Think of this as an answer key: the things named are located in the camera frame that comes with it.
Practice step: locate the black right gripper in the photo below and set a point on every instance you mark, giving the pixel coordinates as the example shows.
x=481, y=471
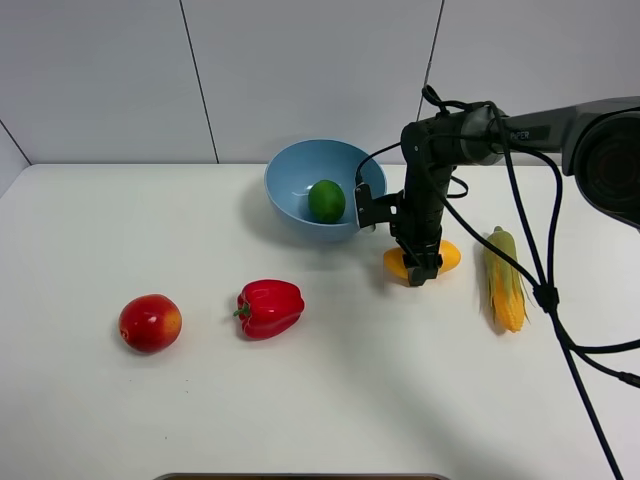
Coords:
x=432, y=152

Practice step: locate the yellow mango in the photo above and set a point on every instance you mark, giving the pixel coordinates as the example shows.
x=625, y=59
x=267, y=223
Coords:
x=394, y=263

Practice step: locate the green lime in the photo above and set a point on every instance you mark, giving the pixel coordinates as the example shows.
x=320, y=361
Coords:
x=326, y=202

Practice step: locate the red yellow pomegranate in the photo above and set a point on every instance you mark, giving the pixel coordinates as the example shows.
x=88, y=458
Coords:
x=150, y=323

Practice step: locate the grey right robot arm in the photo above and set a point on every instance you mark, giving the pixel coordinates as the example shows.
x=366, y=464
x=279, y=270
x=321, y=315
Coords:
x=598, y=143

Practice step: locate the blue plastic bowl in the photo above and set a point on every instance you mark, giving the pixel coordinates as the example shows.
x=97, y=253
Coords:
x=291, y=174

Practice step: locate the corn cob with husk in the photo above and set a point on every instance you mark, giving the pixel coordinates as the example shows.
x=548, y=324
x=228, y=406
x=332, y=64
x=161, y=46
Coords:
x=507, y=296

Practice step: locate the red bell pepper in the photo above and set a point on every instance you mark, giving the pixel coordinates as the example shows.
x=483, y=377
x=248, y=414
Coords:
x=268, y=307

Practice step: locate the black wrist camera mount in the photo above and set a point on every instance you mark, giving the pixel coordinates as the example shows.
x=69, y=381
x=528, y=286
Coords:
x=372, y=211

